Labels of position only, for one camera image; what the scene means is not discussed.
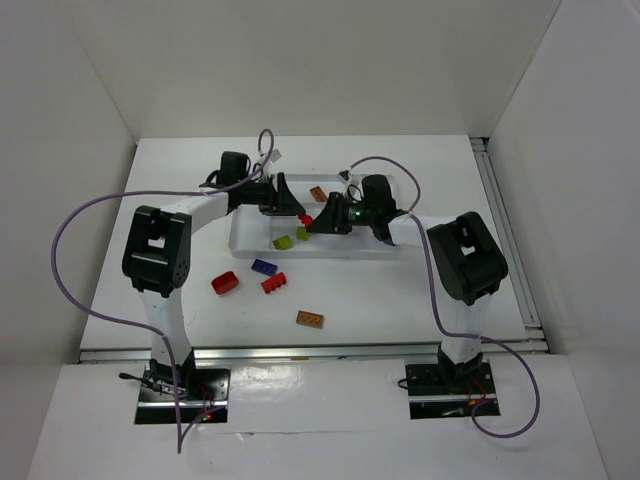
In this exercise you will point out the red and brown lego stack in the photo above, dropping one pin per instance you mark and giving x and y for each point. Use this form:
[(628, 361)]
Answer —
[(318, 194)]

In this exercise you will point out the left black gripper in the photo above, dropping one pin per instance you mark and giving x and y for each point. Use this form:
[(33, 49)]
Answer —
[(275, 194)]

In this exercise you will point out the aluminium rail front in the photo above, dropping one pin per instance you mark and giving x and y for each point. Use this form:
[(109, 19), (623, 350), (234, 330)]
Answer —
[(269, 353)]

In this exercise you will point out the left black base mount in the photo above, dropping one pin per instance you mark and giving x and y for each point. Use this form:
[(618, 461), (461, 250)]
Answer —
[(207, 396)]

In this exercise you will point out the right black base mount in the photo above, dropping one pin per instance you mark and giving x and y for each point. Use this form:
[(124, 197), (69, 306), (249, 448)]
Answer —
[(431, 397)]

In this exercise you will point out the white divided sorting tray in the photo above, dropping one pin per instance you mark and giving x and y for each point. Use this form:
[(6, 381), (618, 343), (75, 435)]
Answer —
[(252, 232)]

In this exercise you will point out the aluminium rail right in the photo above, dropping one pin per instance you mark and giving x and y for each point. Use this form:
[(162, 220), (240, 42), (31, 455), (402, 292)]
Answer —
[(535, 338)]

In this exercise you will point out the purple lego brick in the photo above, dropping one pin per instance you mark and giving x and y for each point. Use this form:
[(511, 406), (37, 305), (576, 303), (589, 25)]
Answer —
[(264, 267)]

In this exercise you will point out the red ridged lego brick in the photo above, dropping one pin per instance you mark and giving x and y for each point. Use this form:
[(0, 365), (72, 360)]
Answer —
[(274, 282)]

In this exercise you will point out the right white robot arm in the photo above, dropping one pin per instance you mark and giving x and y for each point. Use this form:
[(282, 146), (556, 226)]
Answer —
[(465, 266)]

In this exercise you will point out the green lego brick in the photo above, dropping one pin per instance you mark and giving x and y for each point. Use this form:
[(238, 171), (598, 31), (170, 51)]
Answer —
[(302, 234), (283, 243)]

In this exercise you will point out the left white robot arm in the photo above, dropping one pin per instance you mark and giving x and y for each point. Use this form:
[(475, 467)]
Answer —
[(158, 252)]

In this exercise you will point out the red rounded lego brick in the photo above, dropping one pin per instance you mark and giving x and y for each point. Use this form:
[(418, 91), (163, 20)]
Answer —
[(225, 283)]

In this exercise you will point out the red cross lego brick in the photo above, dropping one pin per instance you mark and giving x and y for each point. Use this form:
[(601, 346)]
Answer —
[(306, 220)]

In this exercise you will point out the aluminium rail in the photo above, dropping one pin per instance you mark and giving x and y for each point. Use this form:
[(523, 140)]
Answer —
[(535, 338), (269, 353)]

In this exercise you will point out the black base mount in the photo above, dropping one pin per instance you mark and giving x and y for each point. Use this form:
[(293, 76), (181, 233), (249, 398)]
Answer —
[(207, 396), (431, 397)]

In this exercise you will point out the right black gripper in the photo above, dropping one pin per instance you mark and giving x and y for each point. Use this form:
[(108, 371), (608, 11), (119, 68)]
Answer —
[(337, 214)]

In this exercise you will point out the brown lego plate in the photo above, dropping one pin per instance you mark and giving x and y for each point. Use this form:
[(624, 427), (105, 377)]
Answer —
[(310, 319)]

